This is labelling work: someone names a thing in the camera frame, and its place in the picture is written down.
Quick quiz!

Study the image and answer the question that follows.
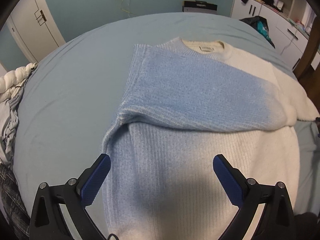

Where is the white blue knit sweater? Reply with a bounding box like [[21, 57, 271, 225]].
[[103, 38, 319, 239]]

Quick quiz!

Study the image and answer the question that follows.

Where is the striped grey clothing pile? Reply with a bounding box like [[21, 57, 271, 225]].
[[1, 88, 24, 167]]

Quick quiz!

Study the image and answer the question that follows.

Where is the dark plaid garment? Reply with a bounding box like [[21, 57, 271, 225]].
[[1, 164, 30, 239]]

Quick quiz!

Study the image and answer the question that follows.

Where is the teal bed sheet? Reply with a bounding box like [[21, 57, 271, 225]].
[[14, 12, 319, 236]]

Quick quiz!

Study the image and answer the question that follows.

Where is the brown wooden chair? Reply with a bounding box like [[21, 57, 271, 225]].
[[292, 10, 320, 98]]

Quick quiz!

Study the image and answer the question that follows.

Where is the white puffer jacket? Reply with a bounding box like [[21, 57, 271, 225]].
[[0, 63, 37, 103]]

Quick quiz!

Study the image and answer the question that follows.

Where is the black teal bag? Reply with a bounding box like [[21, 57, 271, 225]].
[[240, 16, 275, 48]]

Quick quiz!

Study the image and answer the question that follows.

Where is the white door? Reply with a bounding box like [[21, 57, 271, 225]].
[[7, 0, 65, 63]]

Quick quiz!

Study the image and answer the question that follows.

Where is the black box behind bed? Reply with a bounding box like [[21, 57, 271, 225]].
[[182, 1, 217, 14]]

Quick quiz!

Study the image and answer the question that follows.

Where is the white cabinet with handles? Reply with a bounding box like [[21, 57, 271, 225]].
[[230, 0, 316, 69]]

